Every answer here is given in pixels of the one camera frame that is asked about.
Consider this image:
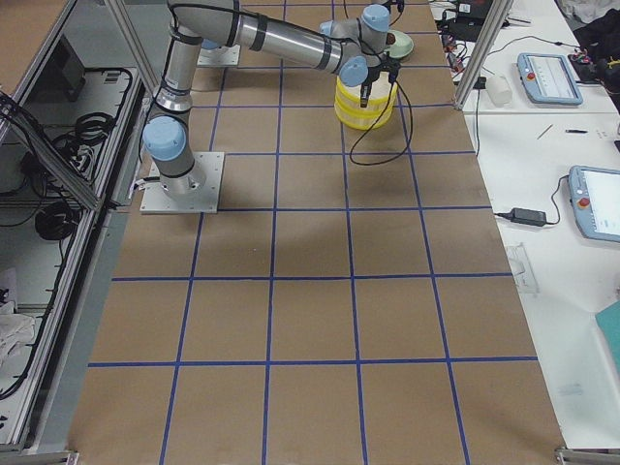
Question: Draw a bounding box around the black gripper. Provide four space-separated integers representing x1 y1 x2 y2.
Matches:
359 52 401 109

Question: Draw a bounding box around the yellow steamer layer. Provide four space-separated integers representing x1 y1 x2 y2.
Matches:
334 99 393 131
334 72 399 113

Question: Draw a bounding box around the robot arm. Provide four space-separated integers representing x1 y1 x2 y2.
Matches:
141 1 400 200

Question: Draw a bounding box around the light green plate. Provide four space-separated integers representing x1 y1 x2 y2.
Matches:
384 29 415 62

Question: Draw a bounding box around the white plastic bottle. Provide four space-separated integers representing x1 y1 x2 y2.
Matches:
485 75 512 107

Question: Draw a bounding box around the upper blue teach pendant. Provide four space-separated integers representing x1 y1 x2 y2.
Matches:
516 53 583 106

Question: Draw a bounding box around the blue teach pendant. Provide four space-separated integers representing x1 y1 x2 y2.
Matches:
516 53 583 106
568 166 619 242

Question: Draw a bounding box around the black power adapter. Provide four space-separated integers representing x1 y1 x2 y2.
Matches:
511 207 547 227

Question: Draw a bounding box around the lower blue teach pendant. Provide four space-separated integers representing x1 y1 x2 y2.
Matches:
568 166 619 242

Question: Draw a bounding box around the clear plastic holder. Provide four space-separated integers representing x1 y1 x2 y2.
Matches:
505 243 540 295

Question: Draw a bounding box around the teal folder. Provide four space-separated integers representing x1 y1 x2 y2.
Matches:
596 301 620 367

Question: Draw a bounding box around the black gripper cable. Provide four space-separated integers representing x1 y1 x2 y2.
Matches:
349 57 414 167

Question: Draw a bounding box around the aluminium frame post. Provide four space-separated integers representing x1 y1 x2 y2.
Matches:
454 0 512 110

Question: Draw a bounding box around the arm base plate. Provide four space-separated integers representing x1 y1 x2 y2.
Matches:
140 151 225 214

